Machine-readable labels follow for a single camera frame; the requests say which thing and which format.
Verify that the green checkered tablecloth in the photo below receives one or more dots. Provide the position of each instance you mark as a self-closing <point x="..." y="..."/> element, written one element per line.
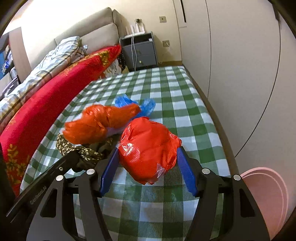
<point x="165" y="209"/>

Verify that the pink plastic bin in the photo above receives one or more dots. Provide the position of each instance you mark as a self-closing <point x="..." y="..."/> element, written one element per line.
<point x="270" y="193"/>

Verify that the white knitted cloth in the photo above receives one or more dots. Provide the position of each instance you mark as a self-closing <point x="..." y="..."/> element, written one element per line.
<point x="111" y="132"/>

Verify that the lower wall socket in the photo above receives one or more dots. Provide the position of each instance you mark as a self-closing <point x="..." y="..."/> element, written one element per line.
<point x="166" y="43"/>

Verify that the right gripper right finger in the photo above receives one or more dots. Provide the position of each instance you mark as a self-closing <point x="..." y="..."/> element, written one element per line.
<point x="190" y="169"/>

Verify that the shelf with storage boxes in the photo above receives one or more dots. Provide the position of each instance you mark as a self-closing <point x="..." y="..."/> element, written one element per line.
<point x="9" y="77"/>

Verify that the plaid blue quilt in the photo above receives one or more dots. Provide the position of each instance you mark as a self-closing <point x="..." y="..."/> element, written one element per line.
<point x="69" y="51"/>

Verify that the beige padded headboard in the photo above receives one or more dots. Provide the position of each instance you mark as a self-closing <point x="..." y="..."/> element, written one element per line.
<point x="97" y="31"/>

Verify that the grey nightstand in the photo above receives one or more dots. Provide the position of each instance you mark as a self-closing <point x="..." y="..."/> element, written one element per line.
<point x="139" y="52"/>

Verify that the red plastic bag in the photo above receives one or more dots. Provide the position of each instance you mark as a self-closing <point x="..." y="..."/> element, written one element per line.
<point x="147" y="150"/>

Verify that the orange plastic bag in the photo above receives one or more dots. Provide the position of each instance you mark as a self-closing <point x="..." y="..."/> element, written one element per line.
<point x="70" y="134"/>

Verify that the upper wall switch plate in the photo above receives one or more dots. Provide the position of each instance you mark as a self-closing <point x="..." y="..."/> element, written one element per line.
<point x="162" y="19"/>

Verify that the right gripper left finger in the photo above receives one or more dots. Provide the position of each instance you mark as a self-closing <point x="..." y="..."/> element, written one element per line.
<point x="109" y="172"/>

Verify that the white wifi router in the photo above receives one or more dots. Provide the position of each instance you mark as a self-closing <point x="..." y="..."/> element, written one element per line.
<point x="135" y="30"/>

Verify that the beige wardrobe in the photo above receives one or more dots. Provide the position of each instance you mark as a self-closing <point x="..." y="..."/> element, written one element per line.
<point x="243" y="59"/>

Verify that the dark floral fabric scrap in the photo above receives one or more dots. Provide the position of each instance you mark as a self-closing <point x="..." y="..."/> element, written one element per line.
<point x="89" y="154"/>

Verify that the blue plastic bag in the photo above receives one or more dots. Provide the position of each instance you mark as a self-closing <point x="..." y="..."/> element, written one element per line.
<point x="146" y="107"/>

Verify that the red floral blanket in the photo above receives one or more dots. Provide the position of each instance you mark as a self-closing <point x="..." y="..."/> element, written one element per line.
<point x="26" y="129"/>

